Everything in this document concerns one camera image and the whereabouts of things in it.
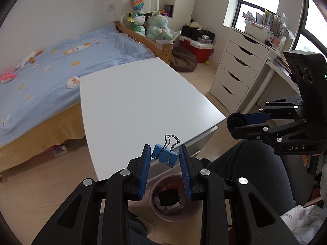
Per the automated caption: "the pink translucent waste bin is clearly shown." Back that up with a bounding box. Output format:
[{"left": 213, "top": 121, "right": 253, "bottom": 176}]
[{"left": 149, "top": 175, "right": 202, "bottom": 222}]

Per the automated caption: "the beige bed skirt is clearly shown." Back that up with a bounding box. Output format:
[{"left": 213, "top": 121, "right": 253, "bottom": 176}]
[{"left": 0, "top": 99, "right": 86, "bottom": 182}]

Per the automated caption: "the white curved desk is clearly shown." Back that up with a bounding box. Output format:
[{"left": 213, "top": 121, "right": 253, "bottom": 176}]
[{"left": 255, "top": 57, "right": 303, "bottom": 108}]

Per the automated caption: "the green dragon plush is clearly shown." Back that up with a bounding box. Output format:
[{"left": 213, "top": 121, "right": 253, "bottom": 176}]
[{"left": 127, "top": 11, "right": 147, "bottom": 37}]

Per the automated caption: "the stack of books and papers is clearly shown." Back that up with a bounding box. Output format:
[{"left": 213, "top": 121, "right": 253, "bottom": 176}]
[{"left": 241, "top": 9, "right": 295, "bottom": 50}]

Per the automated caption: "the black bag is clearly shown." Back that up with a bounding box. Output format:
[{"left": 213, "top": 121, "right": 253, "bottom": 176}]
[{"left": 182, "top": 25, "right": 215, "bottom": 42}]

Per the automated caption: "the red cooler box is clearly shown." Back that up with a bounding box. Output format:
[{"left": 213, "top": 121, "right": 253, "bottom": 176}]
[{"left": 179, "top": 36, "right": 214, "bottom": 64}]

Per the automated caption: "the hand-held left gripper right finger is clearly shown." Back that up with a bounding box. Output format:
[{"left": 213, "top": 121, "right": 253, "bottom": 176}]
[{"left": 179, "top": 144, "right": 289, "bottom": 245}]

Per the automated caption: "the pink plush toy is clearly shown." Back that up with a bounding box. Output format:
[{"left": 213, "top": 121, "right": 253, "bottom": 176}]
[{"left": 0, "top": 69, "right": 17, "bottom": 83}]

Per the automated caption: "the blue binder clip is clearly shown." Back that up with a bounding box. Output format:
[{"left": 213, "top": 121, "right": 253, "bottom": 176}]
[{"left": 151, "top": 134, "right": 180, "bottom": 168}]

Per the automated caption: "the person's right leg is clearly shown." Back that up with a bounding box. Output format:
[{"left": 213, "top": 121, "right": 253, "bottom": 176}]
[{"left": 207, "top": 140, "right": 315, "bottom": 215}]

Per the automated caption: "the black sock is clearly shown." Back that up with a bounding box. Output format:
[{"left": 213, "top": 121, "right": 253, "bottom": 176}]
[
  {"left": 226, "top": 112, "right": 247, "bottom": 133},
  {"left": 157, "top": 189, "right": 180, "bottom": 208}
]

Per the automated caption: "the teal unicorn plush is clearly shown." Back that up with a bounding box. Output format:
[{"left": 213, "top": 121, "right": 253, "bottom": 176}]
[{"left": 146, "top": 10, "right": 173, "bottom": 40}]

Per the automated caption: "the white printed cloth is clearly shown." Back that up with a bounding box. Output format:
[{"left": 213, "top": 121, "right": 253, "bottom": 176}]
[{"left": 280, "top": 205, "right": 324, "bottom": 245}]

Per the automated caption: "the brown cushion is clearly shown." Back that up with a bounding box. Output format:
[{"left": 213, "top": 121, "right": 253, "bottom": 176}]
[{"left": 170, "top": 47, "right": 197, "bottom": 72}]

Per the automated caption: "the clear corner guard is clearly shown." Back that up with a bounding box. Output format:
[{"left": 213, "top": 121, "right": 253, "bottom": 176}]
[{"left": 155, "top": 39, "right": 174, "bottom": 53}]

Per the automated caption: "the person's left foot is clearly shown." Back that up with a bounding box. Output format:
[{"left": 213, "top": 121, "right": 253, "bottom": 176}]
[{"left": 146, "top": 222, "right": 157, "bottom": 240}]

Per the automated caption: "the white drawer cabinet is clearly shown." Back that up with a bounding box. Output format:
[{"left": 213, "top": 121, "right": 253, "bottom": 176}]
[{"left": 209, "top": 28, "right": 279, "bottom": 113}]

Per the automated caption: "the person's leg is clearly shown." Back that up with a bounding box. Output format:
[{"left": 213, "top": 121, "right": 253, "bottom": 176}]
[
  {"left": 98, "top": 207, "right": 154, "bottom": 245},
  {"left": 207, "top": 140, "right": 315, "bottom": 215}
]

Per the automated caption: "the wooden bed frame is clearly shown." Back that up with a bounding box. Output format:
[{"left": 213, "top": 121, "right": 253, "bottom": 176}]
[{"left": 114, "top": 21, "right": 174, "bottom": 65}]

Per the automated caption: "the white goose plush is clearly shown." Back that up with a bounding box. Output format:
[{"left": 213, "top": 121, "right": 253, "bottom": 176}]
[{"left": 15, "top": 51, "right": 43, "bottom": 69}]

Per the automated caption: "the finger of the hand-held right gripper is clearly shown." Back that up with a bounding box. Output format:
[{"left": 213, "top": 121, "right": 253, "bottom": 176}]
[
  {"left": 241, "top": 95, "right": 305, "bottom": 125},
  {"left": 230, "top": 119, "right": 308, "bottom": 143}
]

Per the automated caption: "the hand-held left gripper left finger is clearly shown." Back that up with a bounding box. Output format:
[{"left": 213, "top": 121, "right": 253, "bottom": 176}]
[{"left": 32, "top": 144, "right": 152, "bottom": 245}]

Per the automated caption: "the person's left leg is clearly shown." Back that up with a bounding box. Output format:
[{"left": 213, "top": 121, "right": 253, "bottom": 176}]
[{"left": 98, "top": 207, "right": 154, "bottom": 245}]

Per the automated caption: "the bed with blue blanket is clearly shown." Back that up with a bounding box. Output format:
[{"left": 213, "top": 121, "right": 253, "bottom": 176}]
[{"left": 0, "top": 23, "right": 156, "bottom": 148}]

